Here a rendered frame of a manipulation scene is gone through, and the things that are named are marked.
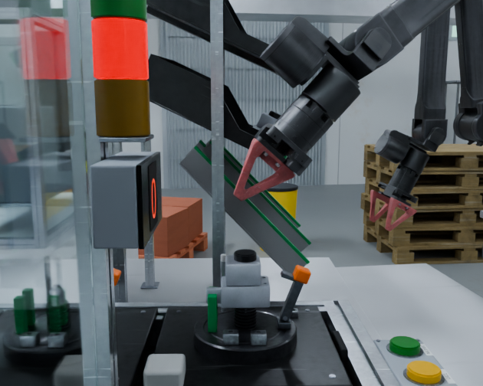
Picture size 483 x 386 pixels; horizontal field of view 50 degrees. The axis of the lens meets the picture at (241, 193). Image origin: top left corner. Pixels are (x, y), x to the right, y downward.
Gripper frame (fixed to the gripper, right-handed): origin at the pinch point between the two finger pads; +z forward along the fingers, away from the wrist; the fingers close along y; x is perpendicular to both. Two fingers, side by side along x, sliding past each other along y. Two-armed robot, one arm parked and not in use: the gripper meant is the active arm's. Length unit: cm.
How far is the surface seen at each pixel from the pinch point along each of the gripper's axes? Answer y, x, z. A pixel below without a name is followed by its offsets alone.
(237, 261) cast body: 1.2, 5.5, 7.0
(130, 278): -59, 1, 40
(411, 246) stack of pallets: -339, 174, -25
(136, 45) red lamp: 21.1, -17.8, -5.7
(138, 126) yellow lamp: 21.0, -13.3, -0.5
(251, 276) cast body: 2.3, 7.9, 7.1
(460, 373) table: -10.6, 47.4, -0.3
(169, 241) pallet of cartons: -315, 23, 94
